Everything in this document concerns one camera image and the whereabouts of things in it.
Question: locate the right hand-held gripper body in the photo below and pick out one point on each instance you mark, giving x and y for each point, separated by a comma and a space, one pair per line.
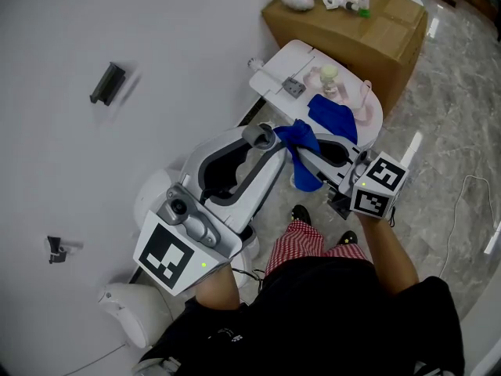
372, 204

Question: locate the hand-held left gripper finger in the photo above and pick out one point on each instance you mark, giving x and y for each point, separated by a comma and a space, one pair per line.
195, 159
262, 186

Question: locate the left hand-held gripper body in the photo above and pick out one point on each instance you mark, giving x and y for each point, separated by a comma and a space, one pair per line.
164, 257

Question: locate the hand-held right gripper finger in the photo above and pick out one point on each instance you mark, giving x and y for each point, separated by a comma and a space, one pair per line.
344, 145
321, 167

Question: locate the blue microfibre cloth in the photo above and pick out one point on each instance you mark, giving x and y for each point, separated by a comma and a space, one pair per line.
332, 116
303, 174

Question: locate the white plastic brush tool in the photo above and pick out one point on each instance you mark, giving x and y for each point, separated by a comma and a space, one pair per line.
270, 77

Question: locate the person's left forearm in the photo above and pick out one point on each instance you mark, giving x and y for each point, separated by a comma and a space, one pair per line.
217, 288

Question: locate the person's right forearm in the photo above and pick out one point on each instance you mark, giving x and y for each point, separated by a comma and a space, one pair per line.
387, 257

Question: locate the white toilet with labelled lid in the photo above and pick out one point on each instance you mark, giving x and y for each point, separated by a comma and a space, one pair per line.
152, 194

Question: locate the white toilet with hinged lid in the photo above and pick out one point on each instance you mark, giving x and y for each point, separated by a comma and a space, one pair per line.
285, 61

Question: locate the black paper holder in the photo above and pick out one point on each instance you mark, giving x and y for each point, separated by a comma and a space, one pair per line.
56, 249

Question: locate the person's right black slipper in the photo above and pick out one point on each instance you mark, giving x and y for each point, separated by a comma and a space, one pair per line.
347, 238

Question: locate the person's black slipper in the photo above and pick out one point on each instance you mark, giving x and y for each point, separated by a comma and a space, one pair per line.
301, 214
347, 238

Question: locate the person's left black slipper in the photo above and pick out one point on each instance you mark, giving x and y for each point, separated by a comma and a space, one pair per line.
301, 214

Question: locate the red checked trousers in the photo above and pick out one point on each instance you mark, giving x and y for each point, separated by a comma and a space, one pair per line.
297, 245

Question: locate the pink bottle cream cap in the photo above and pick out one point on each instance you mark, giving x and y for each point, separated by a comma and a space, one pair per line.
329, 77

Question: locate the small grey metal box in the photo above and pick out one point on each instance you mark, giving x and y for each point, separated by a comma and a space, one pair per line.
293, 87

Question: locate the large brown cardboard box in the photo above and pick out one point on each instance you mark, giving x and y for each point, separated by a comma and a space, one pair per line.
352, 41

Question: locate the white waist pack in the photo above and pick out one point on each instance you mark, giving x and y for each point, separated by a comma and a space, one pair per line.
156, 366

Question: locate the person's black shirt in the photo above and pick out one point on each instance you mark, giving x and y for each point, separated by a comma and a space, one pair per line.
313, 319

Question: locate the white bottle green cap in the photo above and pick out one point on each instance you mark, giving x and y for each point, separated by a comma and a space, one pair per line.
362, 0

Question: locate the white cabinet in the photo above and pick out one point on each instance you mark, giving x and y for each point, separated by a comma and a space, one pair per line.
485, 335

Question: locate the black wall shelf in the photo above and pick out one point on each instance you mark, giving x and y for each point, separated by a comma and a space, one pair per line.
107, 82

